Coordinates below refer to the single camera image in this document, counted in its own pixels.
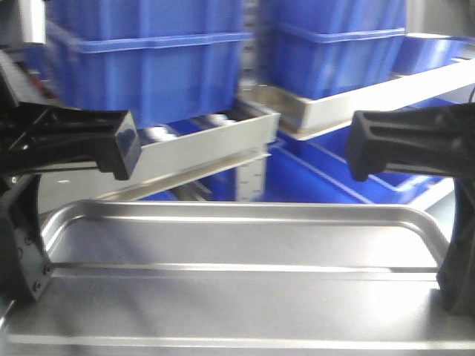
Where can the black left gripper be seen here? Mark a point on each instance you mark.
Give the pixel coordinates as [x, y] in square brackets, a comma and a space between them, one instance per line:
[37, 138]

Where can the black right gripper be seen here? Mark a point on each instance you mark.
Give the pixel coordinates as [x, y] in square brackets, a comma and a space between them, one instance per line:
[437, 141]

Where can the silver ribbed metal tray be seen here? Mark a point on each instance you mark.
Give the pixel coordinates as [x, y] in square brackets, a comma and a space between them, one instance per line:
[177, 278]

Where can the blue bin right shelf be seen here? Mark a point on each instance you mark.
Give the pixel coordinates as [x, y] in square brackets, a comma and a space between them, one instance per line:
[418, 54]

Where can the blue bin shelf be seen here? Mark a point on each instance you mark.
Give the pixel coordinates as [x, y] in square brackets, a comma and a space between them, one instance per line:
[164, 61]
[418, 54]

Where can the blue bin centre shelf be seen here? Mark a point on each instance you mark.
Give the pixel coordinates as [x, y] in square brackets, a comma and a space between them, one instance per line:
[164, 61]

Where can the blue bin below right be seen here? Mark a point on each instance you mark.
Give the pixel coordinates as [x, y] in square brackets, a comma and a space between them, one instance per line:
[315, 170]

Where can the blue bin upper right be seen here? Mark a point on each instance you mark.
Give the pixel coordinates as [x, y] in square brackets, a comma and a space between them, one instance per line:
[322, 48]

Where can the steel front shelf rail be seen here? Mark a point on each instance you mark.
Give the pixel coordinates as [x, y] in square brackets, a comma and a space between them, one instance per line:
[166, 165]

